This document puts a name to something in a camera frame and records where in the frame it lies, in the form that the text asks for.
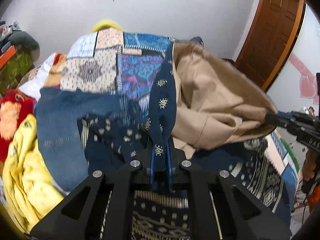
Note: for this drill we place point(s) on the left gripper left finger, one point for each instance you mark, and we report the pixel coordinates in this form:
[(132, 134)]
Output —
[(101, 206)]

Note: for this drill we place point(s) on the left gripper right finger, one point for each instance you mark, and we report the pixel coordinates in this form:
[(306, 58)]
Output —
[(233, 192)]

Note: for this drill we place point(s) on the navy patterned hooded jacket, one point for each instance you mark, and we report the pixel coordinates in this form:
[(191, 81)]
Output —
[(113, 140)]

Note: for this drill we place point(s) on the clutter pile of clothes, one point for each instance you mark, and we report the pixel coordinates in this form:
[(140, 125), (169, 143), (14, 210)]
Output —
[(7, 31)]

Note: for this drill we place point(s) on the white wardrobe door with hearts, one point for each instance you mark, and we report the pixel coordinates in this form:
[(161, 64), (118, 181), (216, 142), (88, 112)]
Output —
[(296, 85)]

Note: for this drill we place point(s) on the yellow garment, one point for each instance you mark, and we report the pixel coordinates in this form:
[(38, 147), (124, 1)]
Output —
[(28, 186)]

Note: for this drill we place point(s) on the blue denim garment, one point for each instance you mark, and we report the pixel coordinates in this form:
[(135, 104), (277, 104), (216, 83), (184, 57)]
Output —
[(58, 136)]

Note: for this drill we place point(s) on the wooden door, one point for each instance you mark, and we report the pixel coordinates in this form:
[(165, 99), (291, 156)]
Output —
[(270, 40)]

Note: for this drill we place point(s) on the red plush toy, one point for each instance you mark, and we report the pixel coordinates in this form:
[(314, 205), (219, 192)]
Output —
[(14, 109)]

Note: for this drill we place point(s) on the white garment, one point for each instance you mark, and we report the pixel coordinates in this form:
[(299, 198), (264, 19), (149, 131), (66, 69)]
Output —
[(36, 79)]

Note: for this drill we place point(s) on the grey backpack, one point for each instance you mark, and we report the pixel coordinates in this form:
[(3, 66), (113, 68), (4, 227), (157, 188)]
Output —
[(197, 40)]

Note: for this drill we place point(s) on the blue patchwork bedspread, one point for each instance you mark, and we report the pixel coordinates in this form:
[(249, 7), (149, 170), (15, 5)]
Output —
[(117, 62)]

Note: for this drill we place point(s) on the orange box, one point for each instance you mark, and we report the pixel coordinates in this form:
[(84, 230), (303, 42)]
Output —
[(7, 55)]

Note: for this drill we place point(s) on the yellow bed headboard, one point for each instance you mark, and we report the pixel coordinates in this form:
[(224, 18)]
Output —
[(105, 24)]

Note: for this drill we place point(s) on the grey green pillow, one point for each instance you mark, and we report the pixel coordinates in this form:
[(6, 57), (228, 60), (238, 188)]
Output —
[(26, 41)]

